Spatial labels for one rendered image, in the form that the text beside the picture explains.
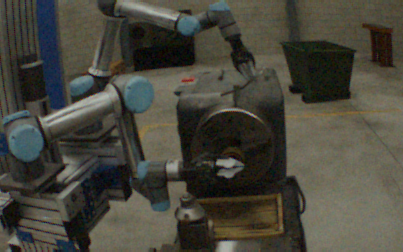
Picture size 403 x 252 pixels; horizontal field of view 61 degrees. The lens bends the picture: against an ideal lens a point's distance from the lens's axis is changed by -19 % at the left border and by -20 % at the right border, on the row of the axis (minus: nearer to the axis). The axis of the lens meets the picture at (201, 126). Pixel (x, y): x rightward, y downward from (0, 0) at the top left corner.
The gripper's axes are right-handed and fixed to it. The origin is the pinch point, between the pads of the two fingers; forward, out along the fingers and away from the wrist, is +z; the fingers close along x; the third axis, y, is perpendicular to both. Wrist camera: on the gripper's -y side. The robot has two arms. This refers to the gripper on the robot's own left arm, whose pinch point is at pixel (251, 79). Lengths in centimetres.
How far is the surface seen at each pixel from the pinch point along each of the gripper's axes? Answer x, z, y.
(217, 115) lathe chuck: -15.3, 4.2, 18.2
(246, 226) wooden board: -16, 39, 43
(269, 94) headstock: 4.6, 8.1, 0.2
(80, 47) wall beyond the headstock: -513, -104, -969
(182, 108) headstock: -30.4, 0.4, 2.3
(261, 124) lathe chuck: -1.4, 13.2, 18.2
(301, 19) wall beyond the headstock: 133, 77, -976
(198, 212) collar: -18, 12, 75
